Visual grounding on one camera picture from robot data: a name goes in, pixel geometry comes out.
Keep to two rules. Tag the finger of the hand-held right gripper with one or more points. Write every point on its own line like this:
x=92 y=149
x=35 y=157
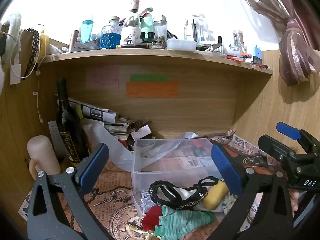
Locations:
x=287 y=130
x=273 y=146

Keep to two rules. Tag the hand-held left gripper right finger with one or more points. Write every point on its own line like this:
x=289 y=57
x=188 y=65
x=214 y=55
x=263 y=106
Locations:
x=226 y=171

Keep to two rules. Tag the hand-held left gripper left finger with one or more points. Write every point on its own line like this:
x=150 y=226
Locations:
x=93 y=165

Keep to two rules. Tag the yellow sponge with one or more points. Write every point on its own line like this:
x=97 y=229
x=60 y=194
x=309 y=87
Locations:
x=215 y=197

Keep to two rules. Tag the clear plastic storage box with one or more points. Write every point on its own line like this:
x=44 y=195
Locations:
x=172 y=165

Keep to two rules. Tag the black lace headband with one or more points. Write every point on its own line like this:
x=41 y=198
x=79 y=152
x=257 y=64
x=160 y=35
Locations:
x=175 y=200

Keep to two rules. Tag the green striped cloth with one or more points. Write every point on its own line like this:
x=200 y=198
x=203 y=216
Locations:
x=185 y=221

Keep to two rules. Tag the red cloth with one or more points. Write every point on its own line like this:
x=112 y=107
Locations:
x=151 y=218

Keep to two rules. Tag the person's right hand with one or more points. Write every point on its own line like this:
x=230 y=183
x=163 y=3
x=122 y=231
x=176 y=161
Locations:
x=295 y=202

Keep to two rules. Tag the brown leather case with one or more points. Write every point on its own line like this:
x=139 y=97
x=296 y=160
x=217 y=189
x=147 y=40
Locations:
x=252 y=160

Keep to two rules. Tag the translucent plastic sheet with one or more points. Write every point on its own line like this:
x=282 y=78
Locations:
x=107 y=143

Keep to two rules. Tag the white patterned cloth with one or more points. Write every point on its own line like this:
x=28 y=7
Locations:
x=226 y=202

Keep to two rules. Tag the dark wine bottle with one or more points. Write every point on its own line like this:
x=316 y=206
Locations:
x=68 y=130

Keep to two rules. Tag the vintage printed table mat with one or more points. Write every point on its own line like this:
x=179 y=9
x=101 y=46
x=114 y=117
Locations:
x=110 y=205

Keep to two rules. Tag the pile of papers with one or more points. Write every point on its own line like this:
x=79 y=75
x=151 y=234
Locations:
x=120 y=128

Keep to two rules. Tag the beige insulated bottle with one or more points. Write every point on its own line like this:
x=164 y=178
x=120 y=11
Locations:
x=42 y=152

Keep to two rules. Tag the rolled newspaper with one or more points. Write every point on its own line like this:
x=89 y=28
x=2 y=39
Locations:
x=95 y=112

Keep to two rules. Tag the white card tag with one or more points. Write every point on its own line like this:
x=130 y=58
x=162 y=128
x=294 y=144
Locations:
x=142 y=131

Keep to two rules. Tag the clear crystal beads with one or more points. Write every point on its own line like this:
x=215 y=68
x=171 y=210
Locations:
x=145 y=200

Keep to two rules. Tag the wooden desk shelf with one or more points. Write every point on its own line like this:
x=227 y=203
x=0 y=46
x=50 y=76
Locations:
x=175 y=110

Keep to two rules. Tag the blue stamp holder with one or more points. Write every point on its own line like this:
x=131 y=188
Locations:
x=257 y=55

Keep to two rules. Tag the orange pens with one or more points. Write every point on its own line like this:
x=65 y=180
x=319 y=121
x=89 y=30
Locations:
x=237 y=58

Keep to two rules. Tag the pink paper note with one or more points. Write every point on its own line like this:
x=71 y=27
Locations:
x=102 y=78

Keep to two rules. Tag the orange paper note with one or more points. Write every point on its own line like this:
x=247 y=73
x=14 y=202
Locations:
x=152 y=90

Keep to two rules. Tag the striped mauve curtain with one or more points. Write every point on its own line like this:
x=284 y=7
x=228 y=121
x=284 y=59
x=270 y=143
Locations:
x=292 y=30

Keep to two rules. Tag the green paper note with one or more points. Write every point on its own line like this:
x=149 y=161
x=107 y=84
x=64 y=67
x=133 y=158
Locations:
x=148 y=77

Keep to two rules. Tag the glass jar with sticks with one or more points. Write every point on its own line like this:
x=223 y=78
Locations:
x=238 y=38

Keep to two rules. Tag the white paper tag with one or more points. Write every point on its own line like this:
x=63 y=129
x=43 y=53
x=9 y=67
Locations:
x=15 y=74

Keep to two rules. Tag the black lace ribbon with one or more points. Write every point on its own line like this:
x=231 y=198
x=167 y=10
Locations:
x=33 y=55

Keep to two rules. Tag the brown pen tube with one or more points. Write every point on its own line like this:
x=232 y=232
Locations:
x=133 y=46

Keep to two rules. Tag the cardboard tube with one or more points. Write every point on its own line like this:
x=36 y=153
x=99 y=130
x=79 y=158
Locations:
x=74 y=40

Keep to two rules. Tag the yellow tape roll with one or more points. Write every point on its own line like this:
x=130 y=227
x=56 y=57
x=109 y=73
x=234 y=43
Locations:
x=45 y=44

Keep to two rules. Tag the blue glass bottle with cork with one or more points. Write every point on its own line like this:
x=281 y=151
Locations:
x=111 y=36

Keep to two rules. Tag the clear plastic packages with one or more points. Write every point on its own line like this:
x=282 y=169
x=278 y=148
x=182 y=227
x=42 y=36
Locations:
x=200 y=28

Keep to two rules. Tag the clear lidded plastic case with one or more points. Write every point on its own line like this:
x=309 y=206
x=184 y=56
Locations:
x=181 y=44

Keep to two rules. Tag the teal plastic bottle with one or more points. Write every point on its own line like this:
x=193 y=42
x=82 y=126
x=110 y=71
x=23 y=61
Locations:
x=87 y=31

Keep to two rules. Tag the black ink bottle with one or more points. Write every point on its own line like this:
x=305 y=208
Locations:
x=150 y=35
x=143 y=36

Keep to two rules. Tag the tall clear white-label bottle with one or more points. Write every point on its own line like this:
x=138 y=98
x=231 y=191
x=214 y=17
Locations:
x=130 y=31

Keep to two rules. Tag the clear glass jar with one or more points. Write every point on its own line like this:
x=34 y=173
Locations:
x=160 y=28

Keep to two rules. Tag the mint green bottle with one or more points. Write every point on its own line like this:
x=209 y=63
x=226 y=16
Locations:
x=147 y=22

